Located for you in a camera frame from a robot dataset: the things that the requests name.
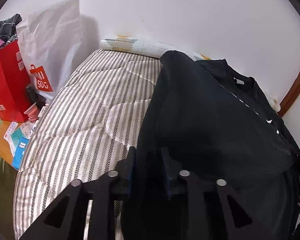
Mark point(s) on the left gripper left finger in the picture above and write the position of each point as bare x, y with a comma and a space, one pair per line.
85, 210

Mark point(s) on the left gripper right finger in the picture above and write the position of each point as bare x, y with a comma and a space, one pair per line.
203, 209

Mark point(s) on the black sweatshirt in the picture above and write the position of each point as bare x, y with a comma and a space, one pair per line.
219, 125

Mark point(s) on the dark clothes in red bag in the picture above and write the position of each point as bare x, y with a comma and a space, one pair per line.
8, 32

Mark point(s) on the striped quilted mattress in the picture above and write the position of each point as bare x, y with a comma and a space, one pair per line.
87, 128

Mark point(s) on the blue and white box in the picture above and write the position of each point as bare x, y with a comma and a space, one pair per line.
19, 152

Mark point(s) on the pink small container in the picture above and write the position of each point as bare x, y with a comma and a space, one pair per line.
32, 113

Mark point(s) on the wooden bedside table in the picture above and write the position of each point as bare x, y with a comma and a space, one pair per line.
5, 152

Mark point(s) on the red paper shopping bag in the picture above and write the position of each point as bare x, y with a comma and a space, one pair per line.
14, 99

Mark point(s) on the white patterned bed sheet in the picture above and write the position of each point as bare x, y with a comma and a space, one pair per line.
145, 47

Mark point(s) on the white Miniso plastic bag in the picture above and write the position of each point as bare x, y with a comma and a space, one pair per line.
51, 45

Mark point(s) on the brown wooden wall trim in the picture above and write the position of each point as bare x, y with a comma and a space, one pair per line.
290, 97

